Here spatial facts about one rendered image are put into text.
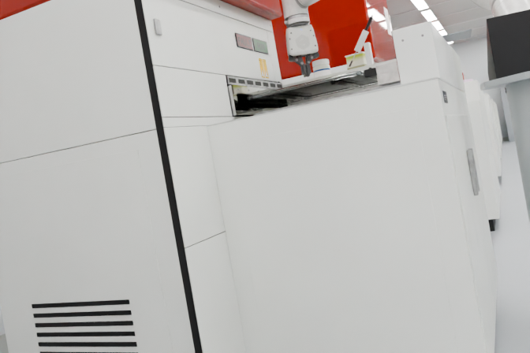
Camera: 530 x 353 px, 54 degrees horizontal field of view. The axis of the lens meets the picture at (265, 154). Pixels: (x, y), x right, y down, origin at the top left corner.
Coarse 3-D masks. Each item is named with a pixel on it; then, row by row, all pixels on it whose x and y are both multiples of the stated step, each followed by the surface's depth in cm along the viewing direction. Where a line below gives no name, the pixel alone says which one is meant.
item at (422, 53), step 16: (400, 32) 127; (416, 32) 126; (432, 32) 124; (400, 48) 128; (416, 48) 126; (432, 48) 124; (448, 48) 161; (400, 64) 128; (416, 64) 126; (432, 64) 125; (448, 64) 151; (416, 80) 126; (448, 80) 143
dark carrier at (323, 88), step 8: (344, 80) 159; (352, 80) 163; (360, 80) 167; (368, 80) 171; (376, 80) 176; (304, 88) 162; (312, 88) 166; (320, 88) 170; (328, 88) 174; (336, 88) 179; (344, 88) 183
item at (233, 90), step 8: (232, 88) 160; (240, 88) 165; (248, 88) 170; (256, 88) 176; (264, 88) 182; (232, 96) 160; (232, 104) 160; (232, 112) 160; (240, 112) 162; (248, 112) 168; (256, 112) 173
